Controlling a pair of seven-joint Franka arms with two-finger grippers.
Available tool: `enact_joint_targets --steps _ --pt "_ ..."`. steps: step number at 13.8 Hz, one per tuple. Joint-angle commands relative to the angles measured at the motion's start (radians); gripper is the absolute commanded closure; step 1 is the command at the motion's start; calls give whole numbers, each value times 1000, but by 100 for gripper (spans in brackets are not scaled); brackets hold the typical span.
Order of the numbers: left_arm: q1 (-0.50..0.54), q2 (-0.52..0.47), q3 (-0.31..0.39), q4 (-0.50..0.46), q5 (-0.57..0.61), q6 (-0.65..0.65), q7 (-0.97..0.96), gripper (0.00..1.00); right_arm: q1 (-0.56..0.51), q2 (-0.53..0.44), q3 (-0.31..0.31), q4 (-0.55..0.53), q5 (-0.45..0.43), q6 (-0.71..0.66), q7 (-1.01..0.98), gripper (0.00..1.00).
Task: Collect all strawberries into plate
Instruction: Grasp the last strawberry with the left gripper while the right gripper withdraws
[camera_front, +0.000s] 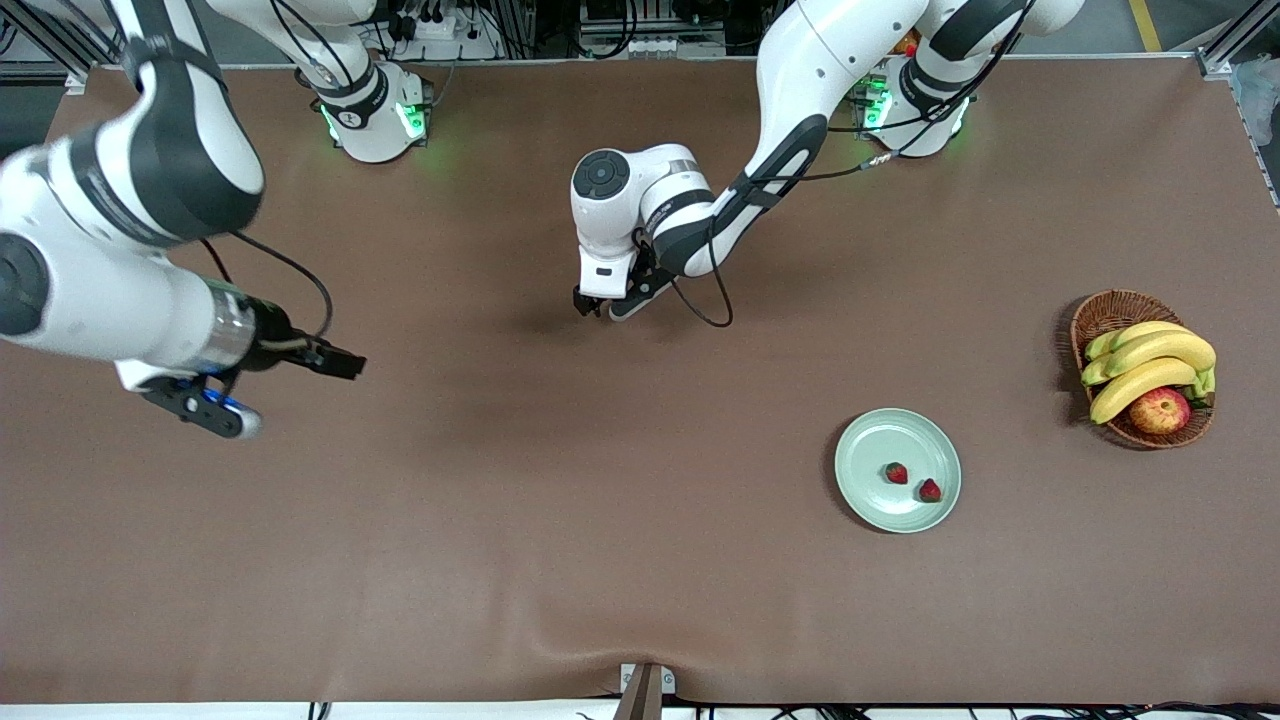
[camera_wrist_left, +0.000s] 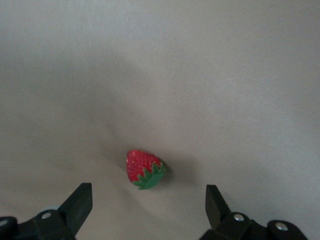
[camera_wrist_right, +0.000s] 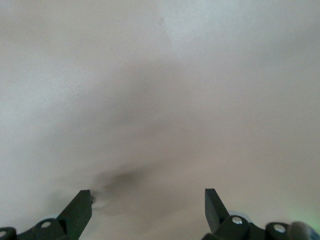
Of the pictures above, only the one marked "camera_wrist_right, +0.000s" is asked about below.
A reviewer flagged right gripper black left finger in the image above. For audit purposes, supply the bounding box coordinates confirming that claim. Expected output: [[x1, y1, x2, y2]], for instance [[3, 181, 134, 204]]
[[0, 189, 93, 240]]

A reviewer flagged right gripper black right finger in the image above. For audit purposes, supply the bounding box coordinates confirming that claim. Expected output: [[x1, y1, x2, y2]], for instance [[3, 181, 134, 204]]
[[201, 188, 293, 240]]

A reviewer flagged brown table cover mat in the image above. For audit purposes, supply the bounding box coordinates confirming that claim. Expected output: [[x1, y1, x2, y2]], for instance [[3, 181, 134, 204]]
[[0, 0, 320, 240]]

